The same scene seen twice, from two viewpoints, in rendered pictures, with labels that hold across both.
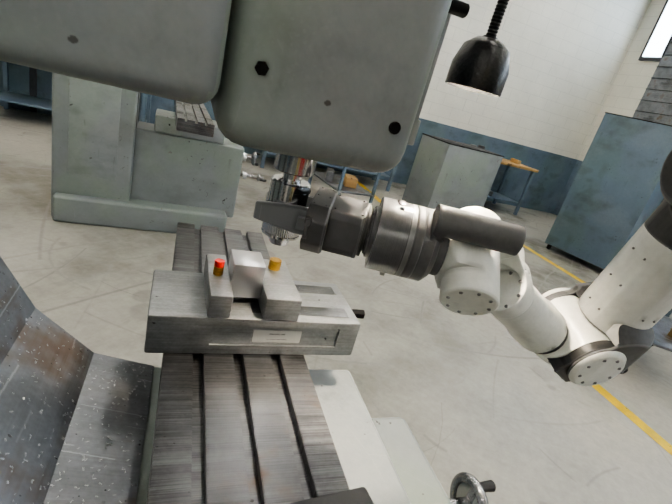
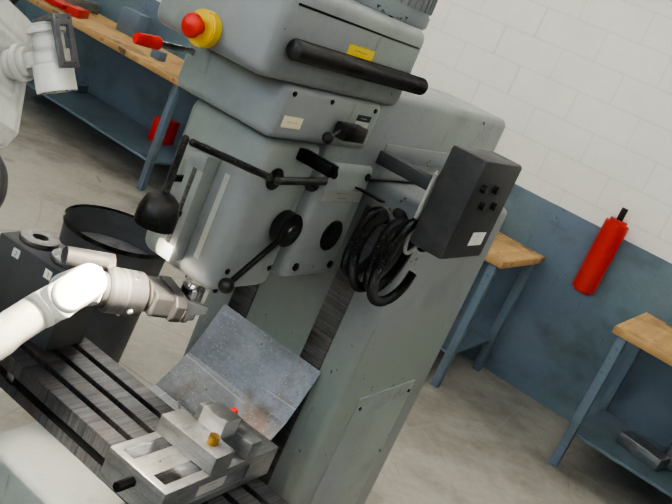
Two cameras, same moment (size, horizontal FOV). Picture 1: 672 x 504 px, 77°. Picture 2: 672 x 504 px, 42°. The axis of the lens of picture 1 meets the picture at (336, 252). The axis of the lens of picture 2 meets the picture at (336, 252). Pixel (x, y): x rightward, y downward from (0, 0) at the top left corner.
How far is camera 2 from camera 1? 2.09 m
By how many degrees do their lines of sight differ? 126
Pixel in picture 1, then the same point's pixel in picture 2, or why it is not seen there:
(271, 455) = (100, 398)
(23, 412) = (216, 398)
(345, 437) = (58, 473)
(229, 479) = (110, 386)
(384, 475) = (17, 456)
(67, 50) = not seen: hidden behind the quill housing
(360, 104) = not seen: hidden behind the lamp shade
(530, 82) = not seen: outside the picture
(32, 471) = (186, 395)
